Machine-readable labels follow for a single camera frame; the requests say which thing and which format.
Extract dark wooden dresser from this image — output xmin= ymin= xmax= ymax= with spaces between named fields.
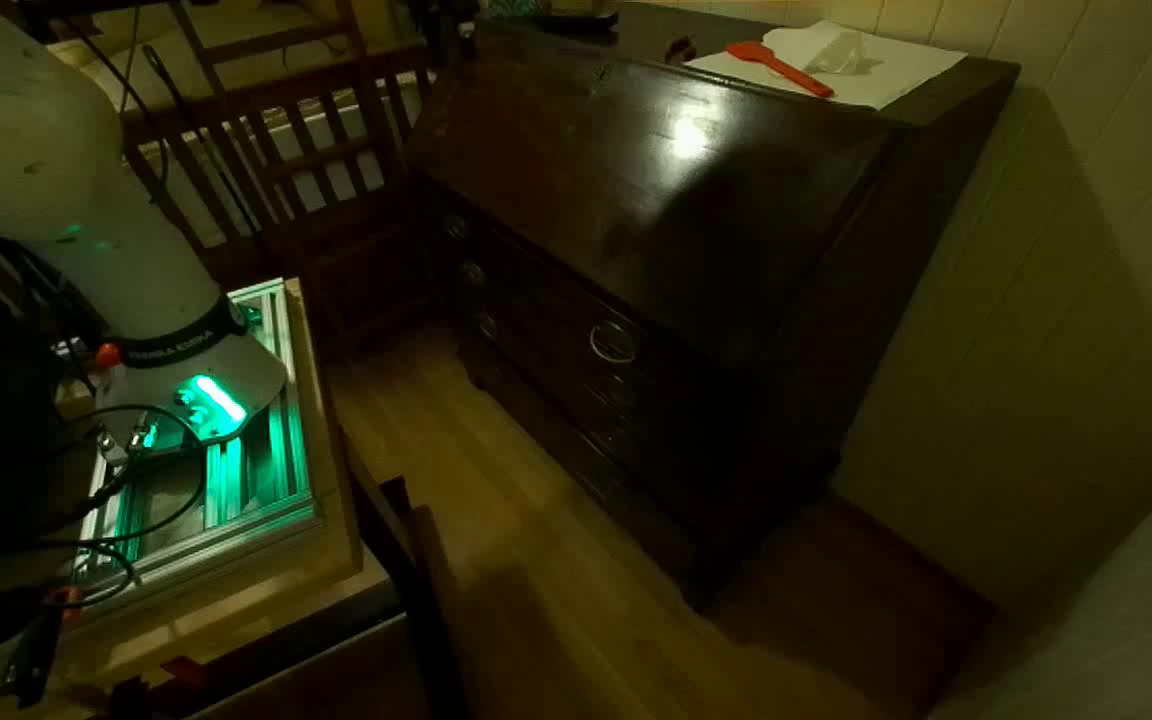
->
xmin=412 ymin=0 xmax=1023 ymax=616

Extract dark wooden chair back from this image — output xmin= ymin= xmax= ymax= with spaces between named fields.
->
xmin=340 ymin=472 xmax=476 ymax=720

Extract light wooden robot platform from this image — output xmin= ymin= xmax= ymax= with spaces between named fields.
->
xmin=0 ymin=271 xmax=408 ymax=720

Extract orange-red flat tool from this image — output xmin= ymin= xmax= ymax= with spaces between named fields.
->
xmin=724 ymin=37 xmax=836 ymax=103

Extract wooden slatted chair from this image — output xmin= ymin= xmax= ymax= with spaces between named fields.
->
xmin=116 ymin=37 xmax=444 ymax=366

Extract white paper sheets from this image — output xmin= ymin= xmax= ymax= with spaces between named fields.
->
xmin=685 ymin=15 xmax=971 ymax=110

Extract wooden ladderback chair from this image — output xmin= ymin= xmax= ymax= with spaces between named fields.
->
xmin=168 ymin=0 xmax=380 ymax=92

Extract black and orange clamp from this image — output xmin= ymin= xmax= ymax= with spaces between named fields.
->
xmin=0 ymin=584 xmax=90 ymax=710

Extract brass ring drawer handle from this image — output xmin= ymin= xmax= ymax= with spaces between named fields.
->
xmin=586 ymin=317 xmax=644 ymax=371

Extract black base cable loop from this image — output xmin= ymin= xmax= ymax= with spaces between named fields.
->
xmin=60 ymin=401 xmax=211 ymax=551

